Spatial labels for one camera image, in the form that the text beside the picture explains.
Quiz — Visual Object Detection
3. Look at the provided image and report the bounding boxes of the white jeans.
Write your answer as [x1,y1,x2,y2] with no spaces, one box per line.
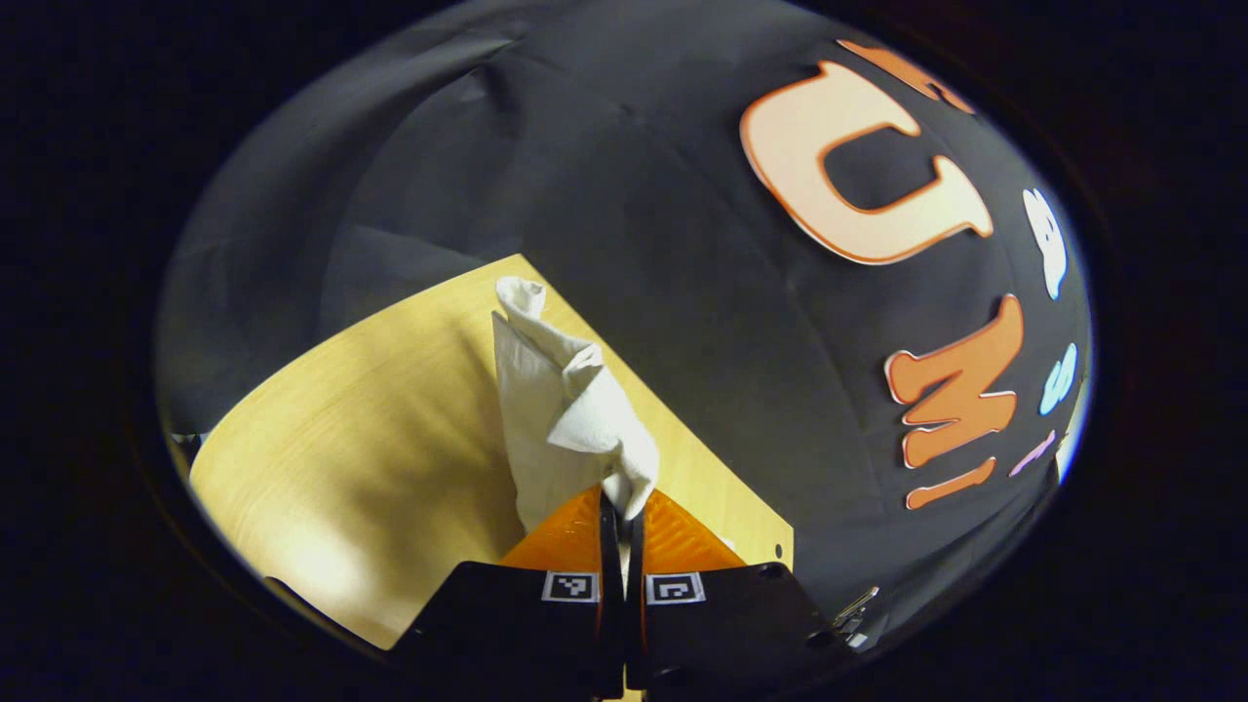
[491,276,661,535]

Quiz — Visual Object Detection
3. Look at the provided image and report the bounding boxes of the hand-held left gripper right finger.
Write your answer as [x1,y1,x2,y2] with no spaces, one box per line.
[624,487,859,695]

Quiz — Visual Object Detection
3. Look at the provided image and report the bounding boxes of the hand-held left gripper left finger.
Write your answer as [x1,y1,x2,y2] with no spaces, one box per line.
[390,485,625,698]

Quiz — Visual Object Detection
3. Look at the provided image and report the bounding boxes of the black backdrop cloth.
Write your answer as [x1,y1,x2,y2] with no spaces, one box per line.
[156,0,1093,644]

